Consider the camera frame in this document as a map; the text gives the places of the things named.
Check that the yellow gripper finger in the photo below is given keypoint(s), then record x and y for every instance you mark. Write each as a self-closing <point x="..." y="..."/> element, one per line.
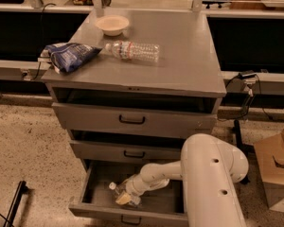
<point x="123" y="198"/>

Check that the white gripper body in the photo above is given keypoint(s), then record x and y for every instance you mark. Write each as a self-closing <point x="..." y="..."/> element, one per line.
<point x="133" y="187"/>

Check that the blue label plastic bottle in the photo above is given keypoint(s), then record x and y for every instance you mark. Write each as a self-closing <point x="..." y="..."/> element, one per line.
<point x="119" y="188"/>

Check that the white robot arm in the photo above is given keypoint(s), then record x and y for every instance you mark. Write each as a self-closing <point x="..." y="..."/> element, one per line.
<point x="208" y="169"/>

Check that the grey bottom drawer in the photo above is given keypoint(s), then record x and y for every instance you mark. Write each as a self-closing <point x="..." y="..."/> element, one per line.
<point x="163" y="207"/>

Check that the grey drawer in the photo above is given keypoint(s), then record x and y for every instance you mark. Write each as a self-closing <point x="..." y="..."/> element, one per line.
<point x="163" y="207"/>
<point x="133" y="121"/>
<point x="88" y="151"/>

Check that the grey middle drawer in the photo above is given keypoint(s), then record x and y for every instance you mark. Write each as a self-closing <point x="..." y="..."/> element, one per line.
<point x="88" y="151"/>

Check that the grey drawer cabinet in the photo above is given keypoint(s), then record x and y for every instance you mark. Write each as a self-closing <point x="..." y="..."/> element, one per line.
<point x="187" y="77"/>

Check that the grey top drawer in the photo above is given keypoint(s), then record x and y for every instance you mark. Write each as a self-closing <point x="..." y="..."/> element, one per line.
<point x="133" y="121"/>

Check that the clear water bottle red label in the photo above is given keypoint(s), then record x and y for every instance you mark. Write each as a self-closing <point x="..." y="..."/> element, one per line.
<point x="127" y="50"/>

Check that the black stand leg left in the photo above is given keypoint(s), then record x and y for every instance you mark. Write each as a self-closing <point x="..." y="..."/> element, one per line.
<point x="20" y="191"/>

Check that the cardboard box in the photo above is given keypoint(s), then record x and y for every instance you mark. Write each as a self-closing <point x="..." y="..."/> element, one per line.
<point x="270" y="158"/>

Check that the blue chip bag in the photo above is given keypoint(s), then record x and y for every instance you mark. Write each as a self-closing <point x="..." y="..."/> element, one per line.
<point x="68" y="57"/>

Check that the white paper bowl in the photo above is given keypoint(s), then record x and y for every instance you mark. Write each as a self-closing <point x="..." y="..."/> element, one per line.
<point x="112" y="25"/>

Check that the black power adapter with cable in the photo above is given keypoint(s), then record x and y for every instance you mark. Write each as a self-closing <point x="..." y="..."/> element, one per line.
<point x="252" y="95"/>

